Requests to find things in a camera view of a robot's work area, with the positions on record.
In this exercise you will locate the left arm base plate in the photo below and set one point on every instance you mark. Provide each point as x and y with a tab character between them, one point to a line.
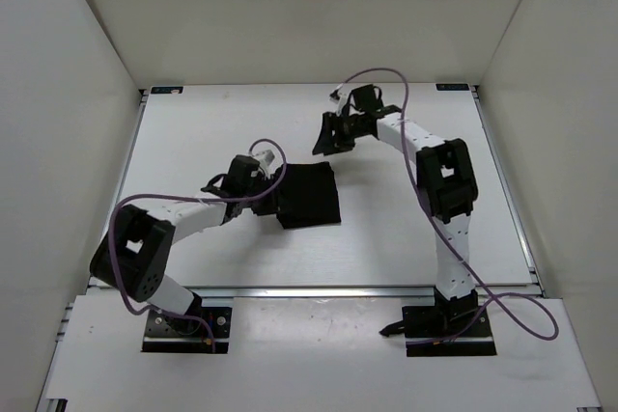
163	334

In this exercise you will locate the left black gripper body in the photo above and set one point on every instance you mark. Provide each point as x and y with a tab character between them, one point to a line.
265	204

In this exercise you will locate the black skirt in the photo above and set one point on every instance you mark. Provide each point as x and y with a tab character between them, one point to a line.
308	197

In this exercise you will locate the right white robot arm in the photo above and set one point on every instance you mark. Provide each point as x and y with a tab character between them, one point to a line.
446	188

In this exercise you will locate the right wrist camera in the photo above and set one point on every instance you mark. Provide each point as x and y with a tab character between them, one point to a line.
342	100

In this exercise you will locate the left blue corner label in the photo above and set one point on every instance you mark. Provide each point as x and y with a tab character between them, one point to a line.
166	90

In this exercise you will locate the blue corner label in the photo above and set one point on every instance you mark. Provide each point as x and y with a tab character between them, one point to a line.
452	87
166	90

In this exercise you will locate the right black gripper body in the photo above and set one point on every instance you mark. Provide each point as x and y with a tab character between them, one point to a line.
349	129

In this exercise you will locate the right blue corner label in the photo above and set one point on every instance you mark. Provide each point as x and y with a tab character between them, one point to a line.
452	87

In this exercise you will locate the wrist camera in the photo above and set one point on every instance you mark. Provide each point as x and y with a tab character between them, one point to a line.
342	100
265	158

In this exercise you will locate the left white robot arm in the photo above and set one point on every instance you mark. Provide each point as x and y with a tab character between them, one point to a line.
133	255

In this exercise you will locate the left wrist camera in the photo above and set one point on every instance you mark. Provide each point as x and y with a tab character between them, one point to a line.
265	158

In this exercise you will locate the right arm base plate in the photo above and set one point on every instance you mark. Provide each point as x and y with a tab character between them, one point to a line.
427	335

